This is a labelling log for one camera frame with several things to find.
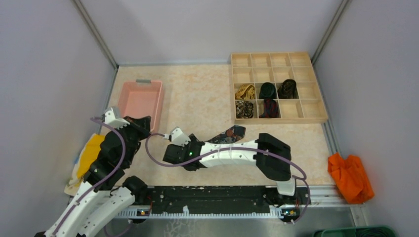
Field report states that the navy floral tie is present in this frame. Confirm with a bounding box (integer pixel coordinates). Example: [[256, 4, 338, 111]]
[[207, 125, 246, 144]]

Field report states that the pink plastic basket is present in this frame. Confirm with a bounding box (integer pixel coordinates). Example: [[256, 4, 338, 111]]
[[117, 79, 165, 133]]

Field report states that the black brown floral rolled tie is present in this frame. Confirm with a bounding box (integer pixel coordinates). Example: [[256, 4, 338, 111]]
[[235, 100, 254, 119]]

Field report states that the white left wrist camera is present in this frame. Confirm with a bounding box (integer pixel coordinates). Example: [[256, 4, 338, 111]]
[[101, 106, 130, 129]]

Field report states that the green bin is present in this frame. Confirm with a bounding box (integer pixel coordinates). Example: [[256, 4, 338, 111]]
[[312, 226, 398, 237]]

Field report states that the yellow patterned rolled tie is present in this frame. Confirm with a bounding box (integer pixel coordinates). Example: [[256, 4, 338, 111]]
[[234, 84, 256, 100]]

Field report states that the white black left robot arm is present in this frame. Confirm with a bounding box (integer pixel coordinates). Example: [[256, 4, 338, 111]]
[[35, 112, 151, 237]]

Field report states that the red navy rolled tie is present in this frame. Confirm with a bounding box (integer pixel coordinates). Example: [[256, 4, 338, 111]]
[[259, 99, 280, 119]]

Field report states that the yellow cloth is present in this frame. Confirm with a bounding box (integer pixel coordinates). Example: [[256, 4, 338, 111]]
[[76, 134, 105, 179]]

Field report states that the dark green rolled tie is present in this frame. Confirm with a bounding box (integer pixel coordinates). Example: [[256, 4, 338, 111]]
[[259, 82, 277, 100]]

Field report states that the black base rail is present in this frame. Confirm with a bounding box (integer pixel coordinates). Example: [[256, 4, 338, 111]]
[[134, 186, 309, 214]]

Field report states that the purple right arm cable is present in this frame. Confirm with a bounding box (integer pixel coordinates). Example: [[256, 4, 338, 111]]
[[145, 132, 312, 225]]

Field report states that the dark brown rolled tie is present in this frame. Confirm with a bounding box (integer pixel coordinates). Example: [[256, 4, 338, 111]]
[[277, 79, 297, 99]]

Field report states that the wooden compartment organizer box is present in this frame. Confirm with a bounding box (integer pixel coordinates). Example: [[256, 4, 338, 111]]
[[230, 52, 328, 124]]

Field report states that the orange cloth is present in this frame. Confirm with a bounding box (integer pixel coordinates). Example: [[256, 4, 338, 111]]
[[328, 153, 375, 204]]

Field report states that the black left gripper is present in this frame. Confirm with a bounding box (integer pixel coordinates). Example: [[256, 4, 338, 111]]
[[115, 115, 152, 165]]

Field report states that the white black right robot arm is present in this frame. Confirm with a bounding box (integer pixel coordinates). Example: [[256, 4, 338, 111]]
[[163, 133, 298, 203]]

